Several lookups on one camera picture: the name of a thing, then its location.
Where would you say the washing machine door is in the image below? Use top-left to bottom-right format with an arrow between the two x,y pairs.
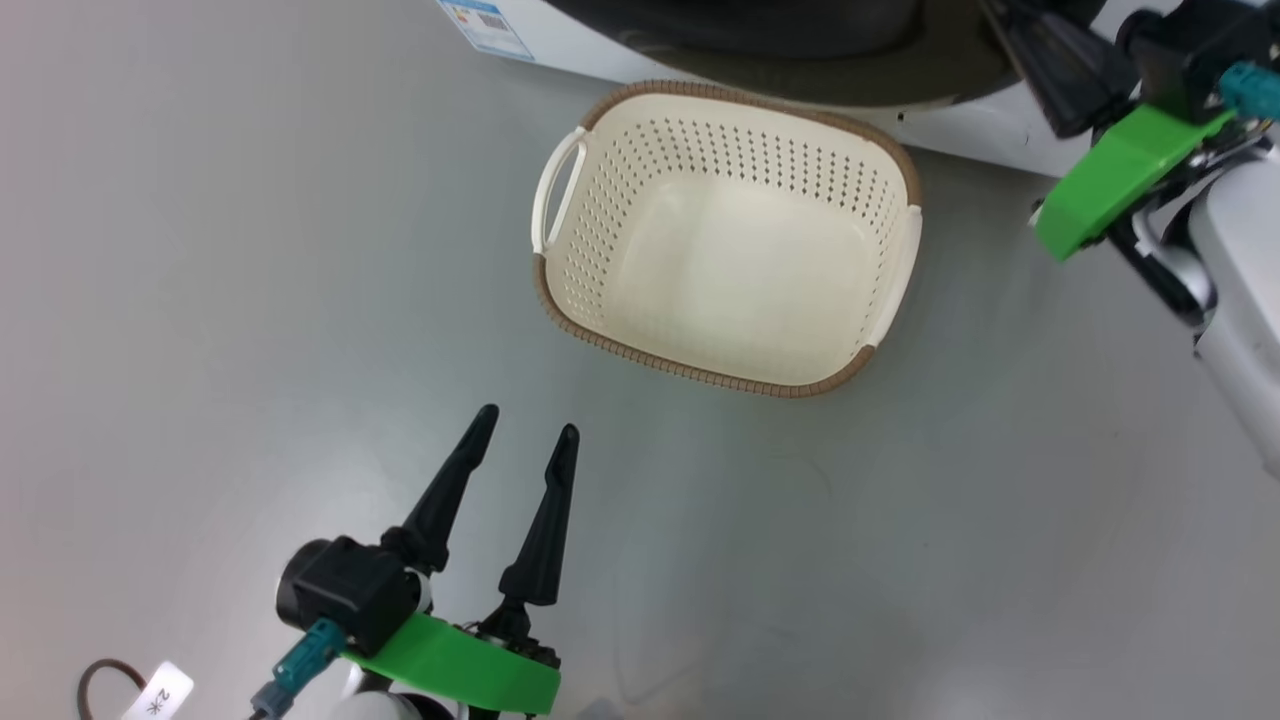
545,0 -> 1023,110

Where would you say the blue energy label sticker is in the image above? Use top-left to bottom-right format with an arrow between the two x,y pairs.
437,0 -> 537,64

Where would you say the white front-load washing machine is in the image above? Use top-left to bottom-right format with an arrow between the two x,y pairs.
437,0 -> 1183,183

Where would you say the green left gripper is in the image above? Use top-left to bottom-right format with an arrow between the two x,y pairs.
344,403 -> 581,717

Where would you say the teal cable connector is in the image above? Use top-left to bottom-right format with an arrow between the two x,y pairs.
1217,61 -> 1280,120
249,616 -> 347,720

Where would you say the teal left cable connector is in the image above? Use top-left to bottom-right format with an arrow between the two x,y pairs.
249,616 -> 347,720

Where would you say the white cable tag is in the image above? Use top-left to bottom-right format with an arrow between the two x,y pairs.
119,659 -> 195,720

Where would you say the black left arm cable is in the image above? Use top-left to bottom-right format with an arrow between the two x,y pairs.
77,657 -> 151,720

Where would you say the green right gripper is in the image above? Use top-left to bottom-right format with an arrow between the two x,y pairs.
985,0 -> 1238,264

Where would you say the teal right cable connector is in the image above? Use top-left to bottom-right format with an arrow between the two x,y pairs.
1217,61 -> 1280,120

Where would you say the cream laundry basket brown rim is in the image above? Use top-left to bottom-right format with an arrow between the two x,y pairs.
530,79 -> 924,400

